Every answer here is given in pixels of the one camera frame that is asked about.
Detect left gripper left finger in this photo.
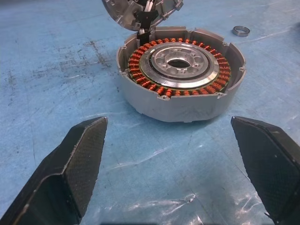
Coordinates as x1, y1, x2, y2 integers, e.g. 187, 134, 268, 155
0, 116, 108, 225

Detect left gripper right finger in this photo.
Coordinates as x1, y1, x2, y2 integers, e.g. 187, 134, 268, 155
231, 116, 300, 225

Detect grey motor base copper windings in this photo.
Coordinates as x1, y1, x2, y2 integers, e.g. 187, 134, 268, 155
116, 26, 247, 123

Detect grey round metal part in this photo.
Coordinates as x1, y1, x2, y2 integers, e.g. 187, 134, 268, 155
102, 0, 184, 31

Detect blue plastic table cover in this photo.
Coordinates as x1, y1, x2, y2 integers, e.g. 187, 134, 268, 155
0, 0, 300, 225

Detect small steel bearing ring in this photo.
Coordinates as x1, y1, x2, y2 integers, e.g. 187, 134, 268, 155
232, 25, 251, 37

